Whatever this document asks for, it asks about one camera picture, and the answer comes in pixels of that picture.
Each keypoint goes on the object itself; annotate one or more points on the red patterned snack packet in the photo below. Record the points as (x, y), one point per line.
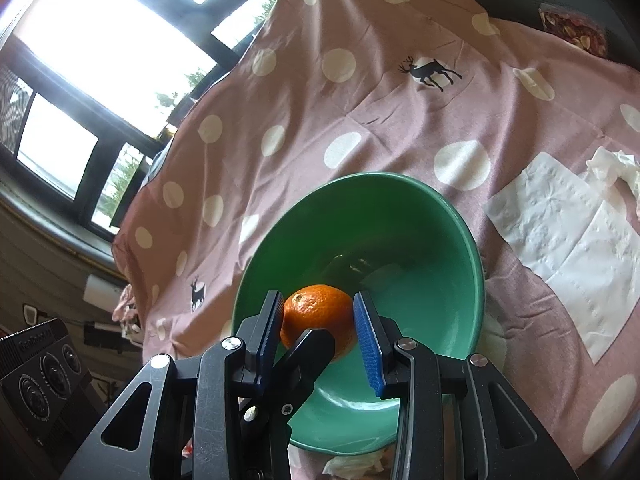
(575, 30)

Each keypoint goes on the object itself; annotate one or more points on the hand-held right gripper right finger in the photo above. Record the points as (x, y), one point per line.
(367, 345)

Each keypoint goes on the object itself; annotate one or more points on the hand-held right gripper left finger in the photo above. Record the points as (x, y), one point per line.
(272, 330)

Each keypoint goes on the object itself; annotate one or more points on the crumpled white tissue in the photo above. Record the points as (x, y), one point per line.
(607, 165)
(355, 465)

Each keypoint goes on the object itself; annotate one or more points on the black framed window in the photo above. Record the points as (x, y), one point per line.
(90, 25)

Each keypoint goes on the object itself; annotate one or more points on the flat white paper napkin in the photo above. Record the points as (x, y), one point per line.
(565, 240)

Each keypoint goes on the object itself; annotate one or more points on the pink polka dot deer cloth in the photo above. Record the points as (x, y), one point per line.
(350, 125)

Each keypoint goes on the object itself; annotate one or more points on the black device with round dials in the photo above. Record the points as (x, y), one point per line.
(40, 385)

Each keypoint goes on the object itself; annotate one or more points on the orange mandarin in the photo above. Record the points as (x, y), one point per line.
(320, 310)

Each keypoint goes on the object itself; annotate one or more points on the green bowl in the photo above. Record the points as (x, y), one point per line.
(425, 270)

